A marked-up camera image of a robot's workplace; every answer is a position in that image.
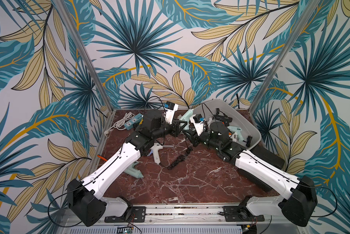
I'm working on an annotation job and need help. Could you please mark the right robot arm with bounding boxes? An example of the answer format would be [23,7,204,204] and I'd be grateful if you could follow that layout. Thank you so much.
[184,114,318,227]

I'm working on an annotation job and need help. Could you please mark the large white glue gun blue trigger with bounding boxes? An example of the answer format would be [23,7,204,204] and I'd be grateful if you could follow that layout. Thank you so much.
[147,143,174,165]

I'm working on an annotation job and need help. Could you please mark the grey plastic storage box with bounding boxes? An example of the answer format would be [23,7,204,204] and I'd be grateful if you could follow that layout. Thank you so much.
[193,99,262,150]

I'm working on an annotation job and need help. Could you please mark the teal power strip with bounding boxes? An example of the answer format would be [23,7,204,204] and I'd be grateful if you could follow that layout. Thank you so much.
[124,113,143,130]

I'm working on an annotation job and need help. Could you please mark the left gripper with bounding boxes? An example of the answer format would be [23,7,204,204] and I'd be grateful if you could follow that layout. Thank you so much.
[153,117,188,139]

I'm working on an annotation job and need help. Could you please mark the white power strip cable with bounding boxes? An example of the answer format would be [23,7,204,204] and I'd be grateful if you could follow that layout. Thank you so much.
[104,112,135,137]

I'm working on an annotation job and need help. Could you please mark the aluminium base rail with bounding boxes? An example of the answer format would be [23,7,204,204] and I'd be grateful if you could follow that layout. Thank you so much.
[57,203,309,234]

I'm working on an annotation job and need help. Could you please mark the black glue gun orange trigger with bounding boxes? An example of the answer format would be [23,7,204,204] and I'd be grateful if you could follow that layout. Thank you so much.
[213,114,233,127]

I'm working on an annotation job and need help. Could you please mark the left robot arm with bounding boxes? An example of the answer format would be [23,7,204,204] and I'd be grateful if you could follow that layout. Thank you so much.
[66,101,193,227]

